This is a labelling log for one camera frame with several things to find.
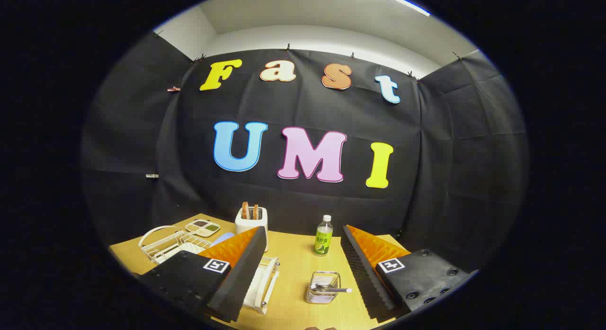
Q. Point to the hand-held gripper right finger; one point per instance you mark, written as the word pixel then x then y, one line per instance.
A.
pixel 364 278

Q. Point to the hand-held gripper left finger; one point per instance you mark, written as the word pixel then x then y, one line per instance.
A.
pixel 241 278

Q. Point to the silver spoon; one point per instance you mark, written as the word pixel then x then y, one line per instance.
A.
pixel 336 289

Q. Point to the light blue plate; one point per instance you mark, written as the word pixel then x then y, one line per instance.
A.
pixel 223 238

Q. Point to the white compartment condiment dish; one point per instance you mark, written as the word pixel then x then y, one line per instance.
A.
pixel 202 227

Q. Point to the white toaster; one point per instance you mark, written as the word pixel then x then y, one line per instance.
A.
pixel 251 224

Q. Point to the green label drink bottle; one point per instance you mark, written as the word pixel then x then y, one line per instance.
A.
pixel 323 237

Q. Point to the black backdrop cloth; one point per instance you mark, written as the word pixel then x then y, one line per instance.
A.
pixel 307 112

